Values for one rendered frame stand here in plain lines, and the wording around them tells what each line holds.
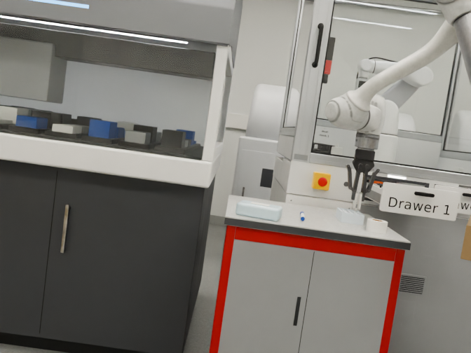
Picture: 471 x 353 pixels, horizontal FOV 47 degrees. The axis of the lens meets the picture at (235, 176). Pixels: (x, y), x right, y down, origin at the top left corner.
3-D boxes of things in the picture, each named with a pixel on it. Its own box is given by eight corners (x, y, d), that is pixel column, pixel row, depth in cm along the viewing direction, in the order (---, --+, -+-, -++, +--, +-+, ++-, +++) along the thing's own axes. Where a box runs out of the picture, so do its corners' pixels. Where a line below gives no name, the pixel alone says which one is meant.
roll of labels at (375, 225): (361, 229, 189) (363, 218, 189) (374, 229, 194) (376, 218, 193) (377, 234, 184) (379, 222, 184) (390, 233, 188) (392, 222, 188)
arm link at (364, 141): (354, 132, 212) (351, 148, 212) (358, 132, 202) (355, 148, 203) (377, 136, 211) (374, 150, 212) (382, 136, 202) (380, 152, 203)
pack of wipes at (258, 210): (281, 218, 188) (283, 206, 188) (277, 222, 179) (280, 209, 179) (240, 211, 191) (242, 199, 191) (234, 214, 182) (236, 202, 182)
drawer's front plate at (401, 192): (455, 221, 203) (460, 192, 202) (379, 210, 203) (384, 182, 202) (453, 220, 205) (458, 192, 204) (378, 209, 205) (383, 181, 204)
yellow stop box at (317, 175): (329, 190, 231) (331, 174, 230) (312, 188, 231) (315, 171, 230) (326, 189, 236) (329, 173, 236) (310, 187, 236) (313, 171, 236)
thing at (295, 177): (514, 225, 237) (521, 192, 236) (286, 192, 236) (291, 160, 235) (436, 197, 332) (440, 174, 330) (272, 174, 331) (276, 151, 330)
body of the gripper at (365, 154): (374, 150, 211) (371, 173, 212) (352, 147, 211) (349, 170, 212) (378, 150, 204) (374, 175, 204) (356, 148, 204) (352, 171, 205)
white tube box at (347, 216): (363, 225, 199) (364, 215, 199) (340, 222, 199) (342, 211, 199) (357, 220, 211) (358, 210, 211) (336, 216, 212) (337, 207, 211)
